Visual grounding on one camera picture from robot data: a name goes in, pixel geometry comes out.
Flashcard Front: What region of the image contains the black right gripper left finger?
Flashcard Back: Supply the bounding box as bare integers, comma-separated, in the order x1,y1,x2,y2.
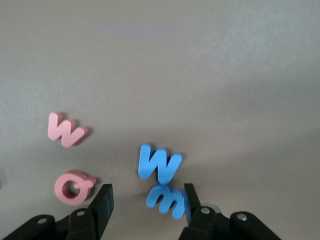
2,183,115,240

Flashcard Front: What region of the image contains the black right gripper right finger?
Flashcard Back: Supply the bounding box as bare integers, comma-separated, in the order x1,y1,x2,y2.
179,183,282,240

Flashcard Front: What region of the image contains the blue uppercase letter W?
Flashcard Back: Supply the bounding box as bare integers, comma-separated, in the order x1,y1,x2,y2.
137,143,183,186

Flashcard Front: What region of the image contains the blue lowercase letter m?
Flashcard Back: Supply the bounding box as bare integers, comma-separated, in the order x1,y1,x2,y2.
145,184,187,221

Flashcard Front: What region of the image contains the red uppercase letter Q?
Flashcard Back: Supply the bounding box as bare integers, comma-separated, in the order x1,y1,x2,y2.
54,170,98,207

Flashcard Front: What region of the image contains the red lowercase letter w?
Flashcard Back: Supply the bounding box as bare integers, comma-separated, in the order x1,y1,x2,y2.
47,111,89,149

